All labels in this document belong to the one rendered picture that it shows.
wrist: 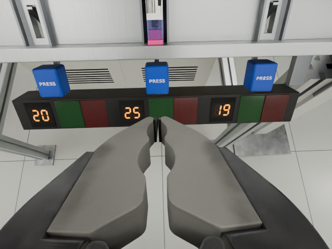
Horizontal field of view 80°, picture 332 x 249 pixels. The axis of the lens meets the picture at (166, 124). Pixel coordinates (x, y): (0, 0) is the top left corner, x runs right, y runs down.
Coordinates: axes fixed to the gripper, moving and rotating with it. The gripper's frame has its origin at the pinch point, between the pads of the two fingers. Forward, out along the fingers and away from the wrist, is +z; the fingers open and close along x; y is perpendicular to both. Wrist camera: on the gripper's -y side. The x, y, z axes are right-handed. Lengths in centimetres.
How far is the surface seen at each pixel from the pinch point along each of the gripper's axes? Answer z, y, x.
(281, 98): 10.9, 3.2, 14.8
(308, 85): 16.7, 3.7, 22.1
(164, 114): 10.8, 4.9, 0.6
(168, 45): 7.8, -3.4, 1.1
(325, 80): 15.8, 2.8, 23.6
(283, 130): 66, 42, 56
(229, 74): 53, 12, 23
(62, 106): 10.8, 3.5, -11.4
